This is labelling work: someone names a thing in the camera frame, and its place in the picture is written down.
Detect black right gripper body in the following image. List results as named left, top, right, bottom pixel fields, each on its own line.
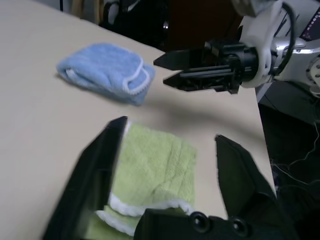
left=204, top=38, right=258, bottom=95

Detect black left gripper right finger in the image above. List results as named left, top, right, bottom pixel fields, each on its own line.
left=214, top=134, right=301, bottom=240

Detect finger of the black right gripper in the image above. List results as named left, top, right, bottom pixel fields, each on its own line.
left=152, top=48, right=209, bottom=71
left=162, top=71, right=218, bottom=92

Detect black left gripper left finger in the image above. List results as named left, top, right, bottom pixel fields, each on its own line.
left=43, top=116, right=129, bottom=240

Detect green towel with white trim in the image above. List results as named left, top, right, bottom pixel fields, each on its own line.
left=86, top=121, right=198, bottom=237

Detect folded blue towel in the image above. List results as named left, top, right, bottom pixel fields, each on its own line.
left=55, top=42, right=156, bottom=107

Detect black office chair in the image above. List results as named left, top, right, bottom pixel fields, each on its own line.
left=104, top=0, right=176, bottom=48

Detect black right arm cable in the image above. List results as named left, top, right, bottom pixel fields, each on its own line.
left=274, top=2, right=303, bottom=76

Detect thin grey floor wires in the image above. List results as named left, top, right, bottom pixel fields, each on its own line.
left=271, top=119, right=320, bottom=193

